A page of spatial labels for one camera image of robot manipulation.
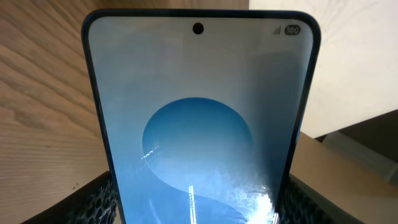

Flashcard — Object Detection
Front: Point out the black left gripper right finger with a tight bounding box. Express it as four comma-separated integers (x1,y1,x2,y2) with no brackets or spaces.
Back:
278,174,363,224

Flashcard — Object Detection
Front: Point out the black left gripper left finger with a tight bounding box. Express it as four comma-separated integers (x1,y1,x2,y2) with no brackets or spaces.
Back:
22,171,118,224

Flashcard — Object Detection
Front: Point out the blue smartphone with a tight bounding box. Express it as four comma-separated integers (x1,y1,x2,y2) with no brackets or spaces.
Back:
81,9,321,223

